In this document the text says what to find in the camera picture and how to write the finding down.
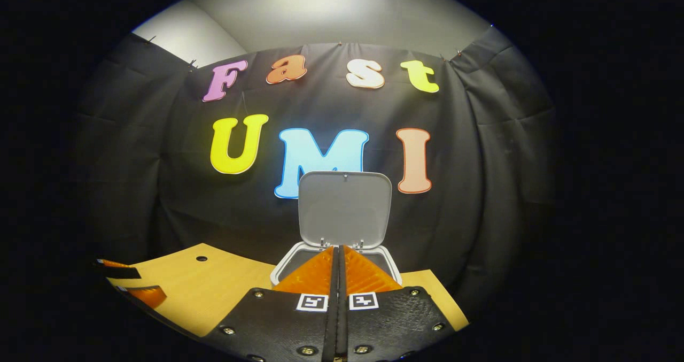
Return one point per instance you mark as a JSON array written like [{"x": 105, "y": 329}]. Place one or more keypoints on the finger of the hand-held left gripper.
[
  {"x": 124, "y": 272},
  {"x": 144, "y": 295}
]

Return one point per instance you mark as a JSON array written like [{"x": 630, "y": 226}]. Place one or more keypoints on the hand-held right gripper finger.
[
  {"x": 343, "y": 330},
  {"x": 331, "y": 330}
]

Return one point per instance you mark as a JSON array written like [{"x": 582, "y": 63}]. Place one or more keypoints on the white desktop garbage bin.
[{"x": 344, "y": 207}]

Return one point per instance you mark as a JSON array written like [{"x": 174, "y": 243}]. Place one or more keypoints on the wooden desktop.
[{"x": 214, "y": 276}]

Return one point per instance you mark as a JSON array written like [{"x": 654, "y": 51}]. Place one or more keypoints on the black backdrop cloth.
[{"x": 160, "y": 191}]

